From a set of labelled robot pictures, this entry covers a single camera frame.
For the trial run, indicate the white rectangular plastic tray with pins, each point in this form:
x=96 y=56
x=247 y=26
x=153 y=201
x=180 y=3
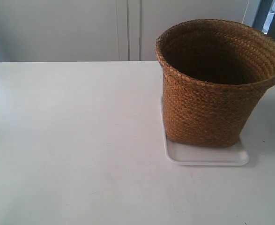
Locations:
x=189 y=155

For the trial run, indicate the brown woven straw basket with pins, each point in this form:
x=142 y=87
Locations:
x=214 y=74

